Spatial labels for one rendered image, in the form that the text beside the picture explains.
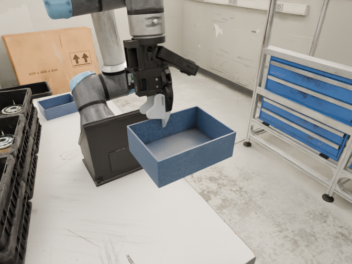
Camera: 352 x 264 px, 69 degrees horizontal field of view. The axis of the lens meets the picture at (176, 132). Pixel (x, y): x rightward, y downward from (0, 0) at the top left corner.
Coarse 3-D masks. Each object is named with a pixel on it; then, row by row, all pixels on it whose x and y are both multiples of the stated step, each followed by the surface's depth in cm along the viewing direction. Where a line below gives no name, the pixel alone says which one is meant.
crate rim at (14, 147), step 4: (4, 116) 104; (8, 116) 104; (12, 116) 105; (16, 116) 105; (20, 116) 104; (20, 120) 101; (24, 120) 105; (20, 124) 99; (16, 128) 96; (20, 128) 97; (16, 132) 94; (20, 132) 96; (16, 136) 92; (20, 136) 95; (16, 140) 89; (12, 144) 87; (16, 144) 88; (12, 148) 85; (16, 148) 87; (4, 152) 83; (8, 152) 83; (12, 152) 84; (16, 152) 86
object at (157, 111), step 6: (156, 96) 57; (162, 96) 58; (156, 102) 58; (162, 102) 59; (150, 108) 58; (156, 108) 58; (162, 108) 59; (150, 114) 58; (156, 114) 59; (162, 114) 60; (168, 114) 60; (162, 120) 62; (162, 126) 63
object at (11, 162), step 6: (0, 156) 82; (6, 156) 82; (12, 156) 82; (6, 162) 79; (12, 162) 80; (12, 168) 79; (6, 174) 74; (6, 180) 72; (0, 186) 70; (6, 186) 72; (0, 192) 68; (6, 192) 71; (0, 198) 66; (0, 204) 65; (0, 210) 64; (0, 216) 64; (0, 222) 63
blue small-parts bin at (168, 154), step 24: (144, 120) 60; (168, 120) 64; (192, 120) 68; (216, 120) 61; (144, 144) 52; (168, 144) 63; (192, 144) 64; (216, 144) 55; (144, 168) 56; (168, 168) 50; (192, 168) 54
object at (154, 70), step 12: (132, 48) 53; (144, 48) 53; (156, 48) 54; (132, 60) 54; (144, 60) 54; (156, 60) 55; (132, 72) 53; (144, 72) 52; (156, 72) 54; (168, 72) 55; (132, 84) 57; (144, 84) 54; (156, 84) 55
